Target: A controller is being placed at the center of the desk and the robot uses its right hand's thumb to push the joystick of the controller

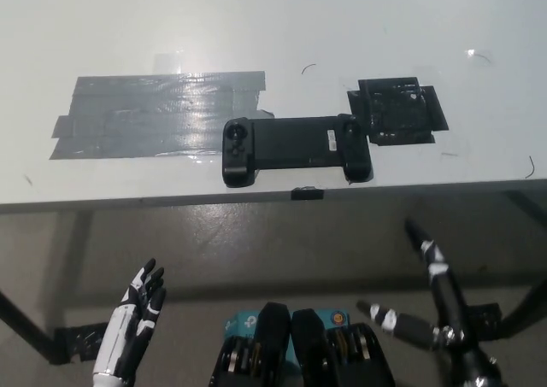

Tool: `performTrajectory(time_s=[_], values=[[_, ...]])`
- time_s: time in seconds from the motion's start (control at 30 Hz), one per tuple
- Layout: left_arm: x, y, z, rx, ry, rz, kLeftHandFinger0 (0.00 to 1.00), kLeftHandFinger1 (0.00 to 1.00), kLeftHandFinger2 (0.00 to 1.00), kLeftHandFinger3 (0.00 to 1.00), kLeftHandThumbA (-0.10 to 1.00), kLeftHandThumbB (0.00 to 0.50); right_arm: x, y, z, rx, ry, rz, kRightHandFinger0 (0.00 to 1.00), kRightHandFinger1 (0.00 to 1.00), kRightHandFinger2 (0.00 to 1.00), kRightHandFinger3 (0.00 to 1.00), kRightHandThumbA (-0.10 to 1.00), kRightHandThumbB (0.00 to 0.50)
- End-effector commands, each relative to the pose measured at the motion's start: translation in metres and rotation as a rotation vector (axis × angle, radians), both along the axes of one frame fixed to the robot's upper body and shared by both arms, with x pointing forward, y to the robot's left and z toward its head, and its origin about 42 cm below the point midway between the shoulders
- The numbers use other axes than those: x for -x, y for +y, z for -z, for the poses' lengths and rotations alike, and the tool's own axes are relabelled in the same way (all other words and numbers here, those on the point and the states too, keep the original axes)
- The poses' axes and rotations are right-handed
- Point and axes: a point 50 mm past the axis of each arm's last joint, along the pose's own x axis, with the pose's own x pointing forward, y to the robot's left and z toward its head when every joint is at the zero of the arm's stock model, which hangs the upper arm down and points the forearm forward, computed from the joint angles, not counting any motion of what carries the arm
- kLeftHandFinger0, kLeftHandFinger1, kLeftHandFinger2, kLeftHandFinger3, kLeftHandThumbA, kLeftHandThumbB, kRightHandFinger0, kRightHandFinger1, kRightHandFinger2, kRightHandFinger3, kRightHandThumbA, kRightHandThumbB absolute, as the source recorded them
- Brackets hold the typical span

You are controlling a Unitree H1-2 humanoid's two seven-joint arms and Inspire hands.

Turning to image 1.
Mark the black robot torso blocks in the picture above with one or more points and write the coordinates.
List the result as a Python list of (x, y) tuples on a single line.
[(316, 353)]

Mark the large grey duct tape patch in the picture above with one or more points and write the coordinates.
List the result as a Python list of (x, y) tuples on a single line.
[(141, 118)]

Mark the small black tape strip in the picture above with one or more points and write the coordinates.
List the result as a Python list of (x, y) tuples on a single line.
[(307, 194)]

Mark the black handheld game controller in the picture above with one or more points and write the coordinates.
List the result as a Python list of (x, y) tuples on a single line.
[(290, 143)]

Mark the black tape patch with square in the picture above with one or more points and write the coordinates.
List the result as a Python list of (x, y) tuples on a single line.
[(397, 113)]

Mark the black table leg frame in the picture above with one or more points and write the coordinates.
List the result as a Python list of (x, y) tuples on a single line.
[(25, 323), (527, 276)]

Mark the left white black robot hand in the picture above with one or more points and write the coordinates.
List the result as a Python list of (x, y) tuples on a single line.
[(128, 318)]

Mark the teal cardboard box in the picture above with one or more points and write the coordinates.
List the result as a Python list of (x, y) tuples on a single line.
[(243, 320)]

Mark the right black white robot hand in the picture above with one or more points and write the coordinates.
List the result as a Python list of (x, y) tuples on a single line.
[(444, 301)]

